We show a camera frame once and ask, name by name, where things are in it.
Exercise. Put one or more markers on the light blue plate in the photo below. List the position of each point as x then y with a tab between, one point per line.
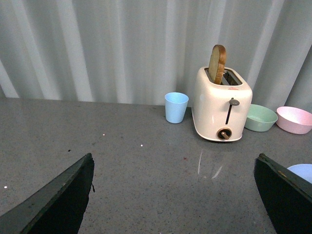
302	170

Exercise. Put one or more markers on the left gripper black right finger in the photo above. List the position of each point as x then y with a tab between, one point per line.
286	196

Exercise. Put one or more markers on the bread slice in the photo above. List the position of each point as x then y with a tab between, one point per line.
217	63

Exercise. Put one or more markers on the pink bowl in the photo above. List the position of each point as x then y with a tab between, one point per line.
294	120

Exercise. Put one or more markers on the light blue cup behind toaster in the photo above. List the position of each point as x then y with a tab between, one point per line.
175	107

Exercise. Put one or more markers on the cream toaster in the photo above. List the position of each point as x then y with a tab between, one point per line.
220	111

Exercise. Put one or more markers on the green bowl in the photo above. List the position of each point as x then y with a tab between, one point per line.
260	118

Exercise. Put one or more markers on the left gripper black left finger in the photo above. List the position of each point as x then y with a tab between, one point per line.
56	208

